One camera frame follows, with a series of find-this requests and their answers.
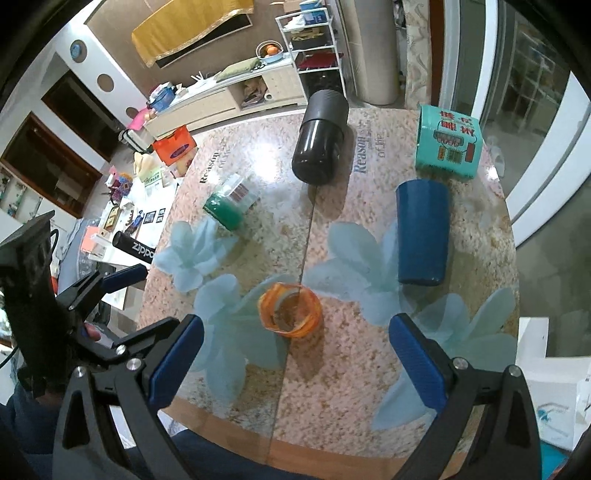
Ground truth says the orange plastic cup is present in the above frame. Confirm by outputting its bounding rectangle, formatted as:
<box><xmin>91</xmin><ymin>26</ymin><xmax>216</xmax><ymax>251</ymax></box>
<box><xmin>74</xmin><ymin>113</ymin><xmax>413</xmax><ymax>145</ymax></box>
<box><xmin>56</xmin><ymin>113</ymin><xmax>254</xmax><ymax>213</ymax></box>
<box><xmin>257</xmin><ymin>282</ymin><xmax>322</xmax><ymax>339</ymax></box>

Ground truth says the blue plastic cup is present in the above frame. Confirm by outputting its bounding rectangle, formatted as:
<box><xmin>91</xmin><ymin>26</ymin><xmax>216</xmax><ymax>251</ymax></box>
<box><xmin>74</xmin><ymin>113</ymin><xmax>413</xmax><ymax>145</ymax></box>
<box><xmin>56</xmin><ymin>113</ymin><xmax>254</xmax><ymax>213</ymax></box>
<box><xmin>396</xmin><ymin>179</ymin><xmax>450</xmax><ymax>286</ymax></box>

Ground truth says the black zippo box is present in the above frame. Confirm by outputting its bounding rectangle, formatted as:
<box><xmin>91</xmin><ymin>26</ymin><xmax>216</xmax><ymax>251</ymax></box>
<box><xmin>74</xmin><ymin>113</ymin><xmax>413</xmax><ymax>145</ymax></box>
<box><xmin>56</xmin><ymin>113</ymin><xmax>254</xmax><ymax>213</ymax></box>
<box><xmin>112</xmin><ymin>231</ymin><xmax>155</xmax><ymax>264</ymax></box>

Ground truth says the orange shopping bag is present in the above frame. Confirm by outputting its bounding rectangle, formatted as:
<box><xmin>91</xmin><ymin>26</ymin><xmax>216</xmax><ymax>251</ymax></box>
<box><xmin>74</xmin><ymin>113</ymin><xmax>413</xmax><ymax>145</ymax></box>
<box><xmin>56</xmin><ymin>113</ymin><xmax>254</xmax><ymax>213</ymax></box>
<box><xmin>152</xmin><ymin>126</ymin><xmax>197</xmax><ymax>178</ymax></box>

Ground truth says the black thermos bottle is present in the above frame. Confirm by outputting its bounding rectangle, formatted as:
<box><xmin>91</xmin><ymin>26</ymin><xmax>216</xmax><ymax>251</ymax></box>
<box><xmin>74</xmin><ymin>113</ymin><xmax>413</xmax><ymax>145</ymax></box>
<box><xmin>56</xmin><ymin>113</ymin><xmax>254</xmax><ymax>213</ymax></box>
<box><xmin>291</xmin><ymin>89</ymin><xmax>349</xmax><ymax>186</ymax></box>

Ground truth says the teal paper box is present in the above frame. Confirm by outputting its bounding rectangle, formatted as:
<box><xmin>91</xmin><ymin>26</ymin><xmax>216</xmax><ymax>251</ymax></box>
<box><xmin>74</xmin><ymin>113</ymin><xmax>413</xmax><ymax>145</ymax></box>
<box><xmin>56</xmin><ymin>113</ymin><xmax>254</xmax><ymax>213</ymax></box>
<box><xmin>415</xmin><ymin>105</ymin><xmax>484</xmax><ymax>179</ymax></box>

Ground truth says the yellow cloth cover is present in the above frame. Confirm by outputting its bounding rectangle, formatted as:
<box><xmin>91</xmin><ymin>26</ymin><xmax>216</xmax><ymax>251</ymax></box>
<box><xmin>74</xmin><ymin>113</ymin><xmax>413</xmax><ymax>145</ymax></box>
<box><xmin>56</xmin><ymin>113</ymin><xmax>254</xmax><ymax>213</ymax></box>
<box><xmin>131</xmin><ymin>0</ymin><xmax>254</xmax><ymax>67</ymax></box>

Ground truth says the cream TV cabinet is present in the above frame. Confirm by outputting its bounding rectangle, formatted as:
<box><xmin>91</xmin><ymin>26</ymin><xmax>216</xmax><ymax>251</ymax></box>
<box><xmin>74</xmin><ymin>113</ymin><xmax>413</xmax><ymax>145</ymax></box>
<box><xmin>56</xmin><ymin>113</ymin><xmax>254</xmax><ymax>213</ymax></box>
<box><xmin>145</xmin><ymin>57</ymin><xmax>307</xmax><ymax>139</ymax></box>

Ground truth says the fruit bowl with oranges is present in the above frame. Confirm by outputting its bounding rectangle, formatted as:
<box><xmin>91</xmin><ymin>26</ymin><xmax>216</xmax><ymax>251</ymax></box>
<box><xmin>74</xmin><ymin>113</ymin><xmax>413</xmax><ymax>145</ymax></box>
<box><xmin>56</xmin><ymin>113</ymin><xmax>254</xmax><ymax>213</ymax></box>
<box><xmin>256</xmin><ymin>40</ymin><xmax>284</xmax><ymax>65</ymax></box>

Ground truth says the white metal shelf rack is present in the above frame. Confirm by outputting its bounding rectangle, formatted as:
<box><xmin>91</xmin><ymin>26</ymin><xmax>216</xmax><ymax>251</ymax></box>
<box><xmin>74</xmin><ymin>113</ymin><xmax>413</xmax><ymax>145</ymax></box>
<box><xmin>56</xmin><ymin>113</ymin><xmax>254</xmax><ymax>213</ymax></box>
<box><xmin>276</xmin><ymin>1</ymin><xmax>348</xmax><ymax>100</ymax></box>

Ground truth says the patterned curtain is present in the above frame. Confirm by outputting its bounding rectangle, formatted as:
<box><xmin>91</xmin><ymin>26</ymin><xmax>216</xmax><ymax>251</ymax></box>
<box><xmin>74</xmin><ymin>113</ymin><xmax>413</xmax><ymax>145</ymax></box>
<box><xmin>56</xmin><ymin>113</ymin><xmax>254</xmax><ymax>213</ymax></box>
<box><xmin>403</xmin><ymin>0</ymin><xmax>432</xmax><ymax>110</ymax></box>

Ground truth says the grey cylindrical air conditioner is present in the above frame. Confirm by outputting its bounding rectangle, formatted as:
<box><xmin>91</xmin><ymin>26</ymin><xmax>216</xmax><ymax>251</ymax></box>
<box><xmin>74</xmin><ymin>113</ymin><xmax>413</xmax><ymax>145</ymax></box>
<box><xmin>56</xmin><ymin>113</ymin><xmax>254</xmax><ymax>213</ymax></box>
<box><xmin>341</xmin><ymin>0</ymin><xmax>400</xmax><ymax>106</ymax></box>

